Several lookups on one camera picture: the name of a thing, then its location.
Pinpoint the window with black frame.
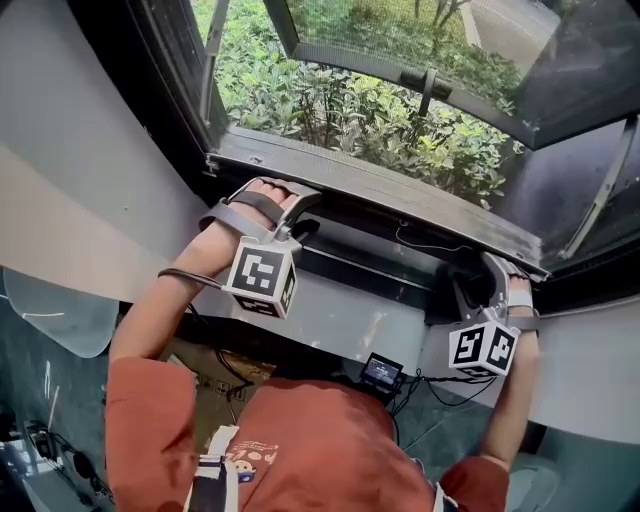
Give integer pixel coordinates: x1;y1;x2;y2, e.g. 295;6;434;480
64;0;640;314

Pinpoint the person's red shirt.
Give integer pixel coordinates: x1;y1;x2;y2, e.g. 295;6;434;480
103;355;512;512

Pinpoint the small black box device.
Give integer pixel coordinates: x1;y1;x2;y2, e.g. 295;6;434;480
29;427;54;459

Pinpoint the person's right forearm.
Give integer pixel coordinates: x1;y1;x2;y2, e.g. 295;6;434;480
482;327;542;471

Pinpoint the person's right hand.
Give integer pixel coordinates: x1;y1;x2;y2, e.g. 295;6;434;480
507;268;537;316

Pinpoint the grey glass window sash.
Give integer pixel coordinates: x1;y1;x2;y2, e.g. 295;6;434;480
262;0;640;151

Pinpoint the green shrub hedge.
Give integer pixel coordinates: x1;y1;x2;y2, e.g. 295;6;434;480
189;0;526;211

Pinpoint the white black harness strap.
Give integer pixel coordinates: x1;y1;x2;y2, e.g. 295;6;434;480
183;423;242;512
430;480;461;512

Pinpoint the large brown cardboard box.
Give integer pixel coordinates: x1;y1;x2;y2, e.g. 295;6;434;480
158;338;277;454

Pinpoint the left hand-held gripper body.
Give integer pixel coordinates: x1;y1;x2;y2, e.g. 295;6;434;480
198;202;304;321

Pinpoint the person's left forearm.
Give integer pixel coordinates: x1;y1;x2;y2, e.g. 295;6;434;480
107;227;244;374

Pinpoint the thin white pull cord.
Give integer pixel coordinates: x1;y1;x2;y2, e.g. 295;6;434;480
396;221;477;252

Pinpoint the small black display device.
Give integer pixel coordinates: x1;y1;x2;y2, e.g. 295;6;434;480
361;352;405;392

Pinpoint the white ceramic basin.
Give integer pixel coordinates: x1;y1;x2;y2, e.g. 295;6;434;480
504;452;562;512

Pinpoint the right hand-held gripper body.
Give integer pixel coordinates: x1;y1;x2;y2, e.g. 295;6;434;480
448;305;541;380

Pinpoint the black round device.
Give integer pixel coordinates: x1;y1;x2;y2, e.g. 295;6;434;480
71;449;96;479

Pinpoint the black sash handle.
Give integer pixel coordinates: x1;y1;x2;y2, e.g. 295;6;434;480
398;66;455;120

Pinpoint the person's left hand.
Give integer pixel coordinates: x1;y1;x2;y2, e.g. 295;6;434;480
216;186;300;237

